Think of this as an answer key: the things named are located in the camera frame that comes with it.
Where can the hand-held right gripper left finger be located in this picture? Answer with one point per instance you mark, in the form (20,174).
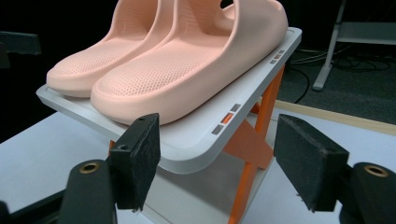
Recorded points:
(140,155)

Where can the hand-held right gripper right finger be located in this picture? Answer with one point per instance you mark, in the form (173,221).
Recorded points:
(311,161)

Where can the white shoe rack orange supports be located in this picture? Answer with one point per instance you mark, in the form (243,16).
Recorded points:
(199,137)

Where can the pink slipper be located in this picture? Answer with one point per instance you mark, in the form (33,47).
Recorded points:
(102,59)
(186,71)

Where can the wooden table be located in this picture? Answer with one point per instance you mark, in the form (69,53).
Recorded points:
(336,116)

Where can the white table mat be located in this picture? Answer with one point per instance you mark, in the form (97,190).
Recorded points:
(34,158)

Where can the white metal stand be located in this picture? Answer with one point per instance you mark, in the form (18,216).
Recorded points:
(330,46)

